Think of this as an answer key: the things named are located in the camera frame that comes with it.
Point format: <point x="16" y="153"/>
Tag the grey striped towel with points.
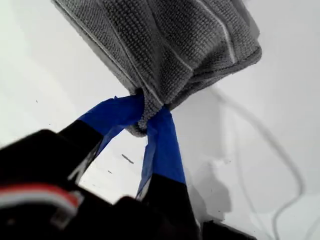
<point x="162" y="50"/>

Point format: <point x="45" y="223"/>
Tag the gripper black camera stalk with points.
<point x="225" y="231"/>

